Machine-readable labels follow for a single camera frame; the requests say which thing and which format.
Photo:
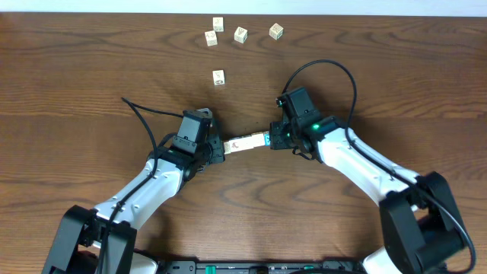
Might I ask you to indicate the wooden block red picture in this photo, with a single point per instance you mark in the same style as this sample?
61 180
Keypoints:
236 145

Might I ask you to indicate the wooden block far right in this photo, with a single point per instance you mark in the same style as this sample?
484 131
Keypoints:
276 31

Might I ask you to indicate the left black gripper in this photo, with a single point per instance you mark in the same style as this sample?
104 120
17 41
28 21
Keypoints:
218 148

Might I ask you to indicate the wooden block teal side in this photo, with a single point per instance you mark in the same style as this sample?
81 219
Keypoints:
259 139

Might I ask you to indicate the blue top wooden block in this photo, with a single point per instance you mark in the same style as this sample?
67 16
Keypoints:
267 138

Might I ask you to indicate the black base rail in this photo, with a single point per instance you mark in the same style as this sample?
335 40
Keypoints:
194 267

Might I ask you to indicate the wooden block top back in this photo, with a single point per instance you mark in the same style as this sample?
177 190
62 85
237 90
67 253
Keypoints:
218 24

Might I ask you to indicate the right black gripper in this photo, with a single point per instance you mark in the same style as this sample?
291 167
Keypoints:
275 143

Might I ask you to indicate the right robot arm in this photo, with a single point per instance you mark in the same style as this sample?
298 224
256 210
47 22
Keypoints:
421 224

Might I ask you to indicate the wooden block yellow side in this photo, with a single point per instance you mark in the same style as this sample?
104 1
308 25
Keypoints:
218 77

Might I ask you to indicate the wooden block blue side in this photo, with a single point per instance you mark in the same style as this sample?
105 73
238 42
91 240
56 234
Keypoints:
227 147

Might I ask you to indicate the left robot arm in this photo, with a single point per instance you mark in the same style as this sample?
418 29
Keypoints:
102 239

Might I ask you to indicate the plain cream wooden block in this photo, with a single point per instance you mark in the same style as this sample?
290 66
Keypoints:
247 143

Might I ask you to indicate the wooden block number three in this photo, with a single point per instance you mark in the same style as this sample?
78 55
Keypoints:
240 35

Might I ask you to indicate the wooden block red side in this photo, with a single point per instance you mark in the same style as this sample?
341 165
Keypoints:
211 38

